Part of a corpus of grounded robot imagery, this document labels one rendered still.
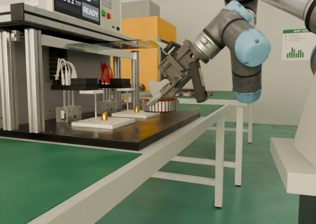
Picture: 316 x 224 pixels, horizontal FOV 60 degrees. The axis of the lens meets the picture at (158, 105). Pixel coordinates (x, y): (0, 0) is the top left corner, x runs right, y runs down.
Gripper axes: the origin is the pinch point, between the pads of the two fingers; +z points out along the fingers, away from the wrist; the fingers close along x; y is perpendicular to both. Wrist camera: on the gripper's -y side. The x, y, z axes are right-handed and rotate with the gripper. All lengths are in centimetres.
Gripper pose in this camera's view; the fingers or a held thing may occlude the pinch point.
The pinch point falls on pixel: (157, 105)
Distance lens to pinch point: 82.3
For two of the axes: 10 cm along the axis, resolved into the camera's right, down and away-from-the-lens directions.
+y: -6.4, -7.4, 1.9
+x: -3.7, 0.9, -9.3
